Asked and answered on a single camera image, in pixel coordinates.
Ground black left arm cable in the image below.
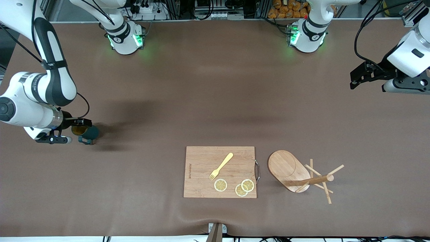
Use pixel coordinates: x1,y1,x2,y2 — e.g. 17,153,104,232
354,0,417,73

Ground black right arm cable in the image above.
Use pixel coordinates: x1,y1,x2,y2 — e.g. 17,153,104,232
0,0,90,119

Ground teal cup with yellow inside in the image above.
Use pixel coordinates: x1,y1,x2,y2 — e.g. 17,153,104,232
72,124,100,145

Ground bamboo cutting board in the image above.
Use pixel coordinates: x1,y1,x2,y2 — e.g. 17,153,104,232
184,146,257,199

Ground white multi-socket strip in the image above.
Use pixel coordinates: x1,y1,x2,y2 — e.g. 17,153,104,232
195,12,244,20

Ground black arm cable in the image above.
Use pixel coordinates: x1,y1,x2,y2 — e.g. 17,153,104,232
354,0,417,73
0,0,90,119

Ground aluminium frame profile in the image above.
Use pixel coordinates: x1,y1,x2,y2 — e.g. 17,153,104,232
401,0,430,27

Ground metal bracket with post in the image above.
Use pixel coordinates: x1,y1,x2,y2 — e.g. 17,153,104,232
206,223,227,242

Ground orange packaged goods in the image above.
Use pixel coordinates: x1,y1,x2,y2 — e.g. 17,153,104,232
268,0,309,19

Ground wooden cup rack with pegs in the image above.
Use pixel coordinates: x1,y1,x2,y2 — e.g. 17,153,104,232
268,150,345,205

